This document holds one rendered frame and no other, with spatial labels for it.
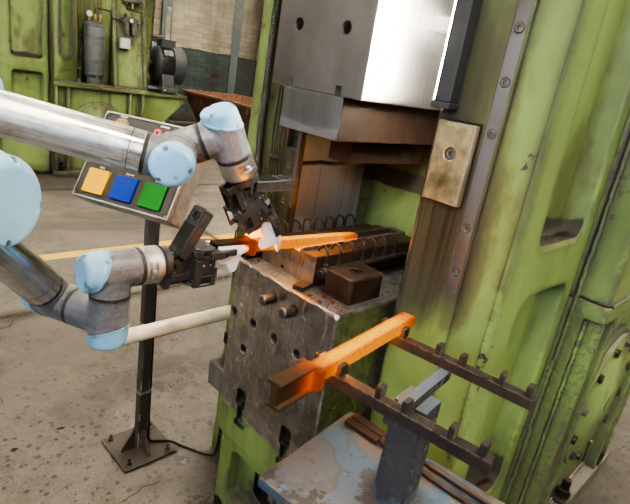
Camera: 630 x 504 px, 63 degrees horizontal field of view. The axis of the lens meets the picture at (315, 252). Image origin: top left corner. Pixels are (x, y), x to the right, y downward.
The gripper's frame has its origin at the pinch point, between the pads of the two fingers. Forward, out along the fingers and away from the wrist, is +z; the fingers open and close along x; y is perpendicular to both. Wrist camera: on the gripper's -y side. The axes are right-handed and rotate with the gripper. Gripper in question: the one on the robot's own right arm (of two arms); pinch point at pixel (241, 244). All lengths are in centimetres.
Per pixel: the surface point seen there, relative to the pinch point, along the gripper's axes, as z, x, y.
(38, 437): -16, -83, 101
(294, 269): 17.2, 0.6, 8.2
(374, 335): 1.6, 39.2, 4.3
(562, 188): 61, 42, -23
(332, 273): 17.1, 13.3, 4.4
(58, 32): 119, -465, -43
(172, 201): 4.2, -38.3, 0.7
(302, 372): -19.6, 42.7, 3.7
